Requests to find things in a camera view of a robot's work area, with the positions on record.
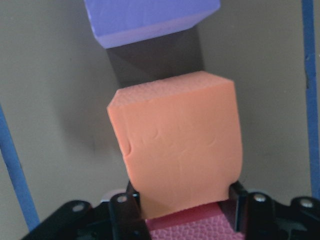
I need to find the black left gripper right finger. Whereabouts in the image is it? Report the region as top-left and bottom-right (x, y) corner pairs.
(229, 181), (275, 240)

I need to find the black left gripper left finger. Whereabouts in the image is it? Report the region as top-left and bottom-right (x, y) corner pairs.
(108, 182), (151, 240)

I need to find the orange foam cube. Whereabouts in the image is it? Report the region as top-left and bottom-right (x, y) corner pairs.
(107, 71), (243, 220)

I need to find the pink foam cube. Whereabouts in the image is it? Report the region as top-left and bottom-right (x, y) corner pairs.
(146, 202), (245, 240)

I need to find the brown paper mat blue grid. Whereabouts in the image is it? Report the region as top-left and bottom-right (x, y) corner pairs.
(0, 0), (320, 240)

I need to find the purple foam cube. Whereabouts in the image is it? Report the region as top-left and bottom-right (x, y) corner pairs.
(84, 0), (221, 49)

